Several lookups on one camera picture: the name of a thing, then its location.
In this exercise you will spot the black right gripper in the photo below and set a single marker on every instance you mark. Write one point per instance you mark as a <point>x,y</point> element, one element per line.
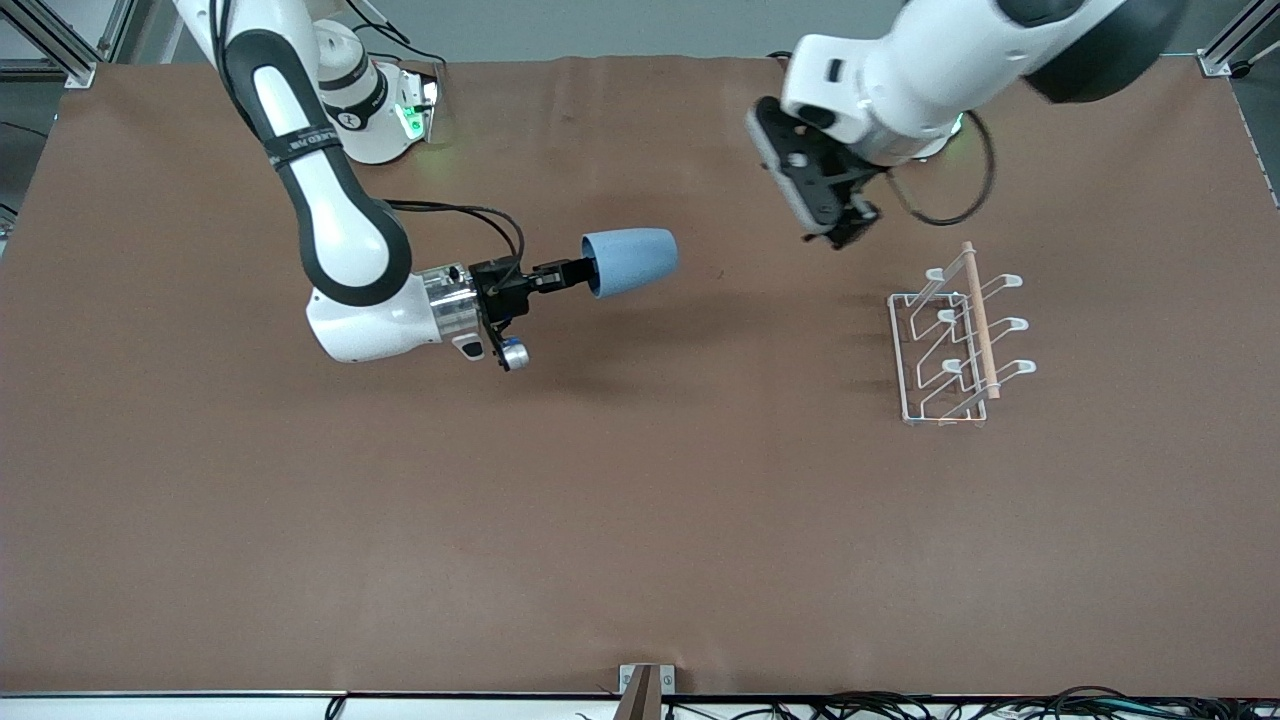
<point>497,288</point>

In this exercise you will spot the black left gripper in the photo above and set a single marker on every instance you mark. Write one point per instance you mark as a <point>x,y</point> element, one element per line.
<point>858,218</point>

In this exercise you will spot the blue plastic cup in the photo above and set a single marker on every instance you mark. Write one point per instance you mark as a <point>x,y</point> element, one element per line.
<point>635,262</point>

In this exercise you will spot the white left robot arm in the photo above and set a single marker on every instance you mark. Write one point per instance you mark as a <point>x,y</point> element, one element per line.
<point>930,70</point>

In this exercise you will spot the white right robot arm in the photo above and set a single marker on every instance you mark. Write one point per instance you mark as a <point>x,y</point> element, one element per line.
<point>340,230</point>

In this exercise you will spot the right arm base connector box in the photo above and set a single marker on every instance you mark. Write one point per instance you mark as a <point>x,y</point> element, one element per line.
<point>418,110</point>

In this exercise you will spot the brown table cover mat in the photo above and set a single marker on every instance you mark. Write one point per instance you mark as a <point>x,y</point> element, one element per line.
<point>600,500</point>

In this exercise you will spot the metal table edge bracket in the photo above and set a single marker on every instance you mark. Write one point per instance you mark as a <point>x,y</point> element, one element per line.
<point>628,676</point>

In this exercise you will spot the aluminium frame post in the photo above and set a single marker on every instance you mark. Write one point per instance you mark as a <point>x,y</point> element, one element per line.
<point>60,50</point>
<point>1225,50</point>

